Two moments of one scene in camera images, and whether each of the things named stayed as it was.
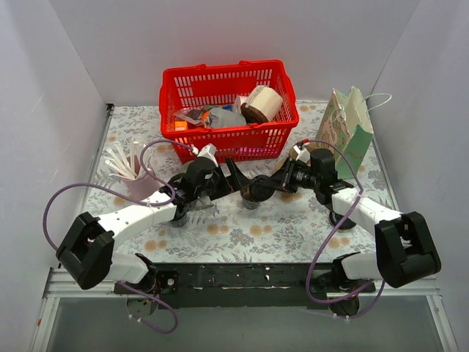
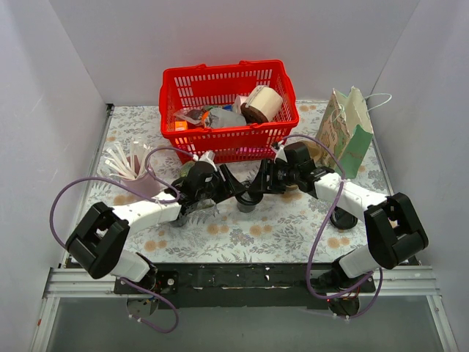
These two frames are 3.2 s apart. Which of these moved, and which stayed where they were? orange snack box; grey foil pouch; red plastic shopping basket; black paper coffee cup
Moved: black paper coffee cup
Stayed: orange snack box; grey foil pouch; red plastic shopping basket
